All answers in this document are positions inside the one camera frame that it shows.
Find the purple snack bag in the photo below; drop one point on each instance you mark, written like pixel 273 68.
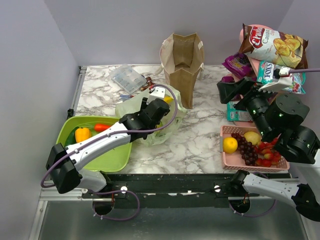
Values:
pixel 227 79
pixel 239 65

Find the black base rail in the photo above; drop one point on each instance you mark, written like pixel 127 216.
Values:
pixel 163 191

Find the lime green tray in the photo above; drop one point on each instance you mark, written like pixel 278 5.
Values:
pixel 111 161

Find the brown toy faucet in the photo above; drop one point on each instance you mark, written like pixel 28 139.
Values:
pixel 148 84

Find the teal Fox's candy bag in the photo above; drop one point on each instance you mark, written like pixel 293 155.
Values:
pixel 266 75

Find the red toy cherries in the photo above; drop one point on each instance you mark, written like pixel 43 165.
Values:
pixel 267 156

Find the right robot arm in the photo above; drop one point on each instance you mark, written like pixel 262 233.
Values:
pixel 298 144

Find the clear plastic organizer box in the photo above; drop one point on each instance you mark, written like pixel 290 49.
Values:
pixel 127 78

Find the teal white snack packet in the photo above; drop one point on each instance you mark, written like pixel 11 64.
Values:
pixel 234 115

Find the yellow toy lemon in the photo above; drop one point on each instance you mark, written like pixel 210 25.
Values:
pixel 229 145

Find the green toy cucumber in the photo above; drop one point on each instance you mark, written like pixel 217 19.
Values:
pixel 71 139

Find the blue handled screwdriver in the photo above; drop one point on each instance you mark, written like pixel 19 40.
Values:
pixel 126 96

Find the brown paper bag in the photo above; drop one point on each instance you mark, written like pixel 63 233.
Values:
pixel 182 61

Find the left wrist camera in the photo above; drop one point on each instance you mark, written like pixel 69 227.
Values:
pixel 156 93

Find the purple snack bag left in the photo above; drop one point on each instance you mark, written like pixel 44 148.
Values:
pixel 227 79

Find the yellow toy bananas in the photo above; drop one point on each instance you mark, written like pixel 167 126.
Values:
pixel 168 99

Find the purple snack bag top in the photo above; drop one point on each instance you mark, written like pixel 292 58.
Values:
pixel 239 65

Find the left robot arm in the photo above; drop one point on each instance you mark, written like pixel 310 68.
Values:
pixel 66 164

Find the yellow toy bell pepper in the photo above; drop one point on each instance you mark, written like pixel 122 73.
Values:
pixel 82 134

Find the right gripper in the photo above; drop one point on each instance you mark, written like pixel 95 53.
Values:
pixel 227 90

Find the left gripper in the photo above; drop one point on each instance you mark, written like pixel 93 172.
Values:
pixel 144 106

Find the dark red toy grapes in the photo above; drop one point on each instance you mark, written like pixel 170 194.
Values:
pixel 246 149

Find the yellow toy pear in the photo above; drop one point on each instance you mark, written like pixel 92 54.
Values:
pixel 253 137

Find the red toy carrot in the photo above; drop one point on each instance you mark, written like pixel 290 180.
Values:
pixel 100 127

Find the pink plastic basket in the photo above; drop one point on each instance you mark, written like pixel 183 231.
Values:
pixel 234 161

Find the brown cassava chips bag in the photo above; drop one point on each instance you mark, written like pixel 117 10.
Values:
pixel 274 46

